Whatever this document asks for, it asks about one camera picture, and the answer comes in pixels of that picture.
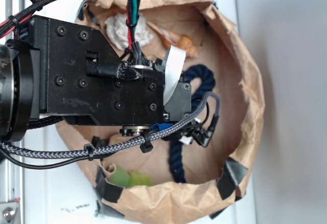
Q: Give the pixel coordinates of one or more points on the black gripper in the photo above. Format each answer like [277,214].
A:
[69,70]

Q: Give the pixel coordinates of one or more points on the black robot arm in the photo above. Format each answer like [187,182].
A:
[10,132]

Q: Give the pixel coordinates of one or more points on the crumpled white cloth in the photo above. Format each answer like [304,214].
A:
[117,31]

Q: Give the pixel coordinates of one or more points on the green soft toy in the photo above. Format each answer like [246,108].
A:
[123,178]

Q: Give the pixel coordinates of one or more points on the orange conch seashell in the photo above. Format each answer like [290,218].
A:
[170,38]

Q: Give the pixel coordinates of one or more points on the brown paper bag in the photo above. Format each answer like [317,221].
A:
[217,175]

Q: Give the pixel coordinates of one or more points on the aluminium frame rail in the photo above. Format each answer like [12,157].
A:
[12,176]

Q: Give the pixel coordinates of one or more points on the silver corner bracket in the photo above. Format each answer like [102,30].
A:
[10,212]

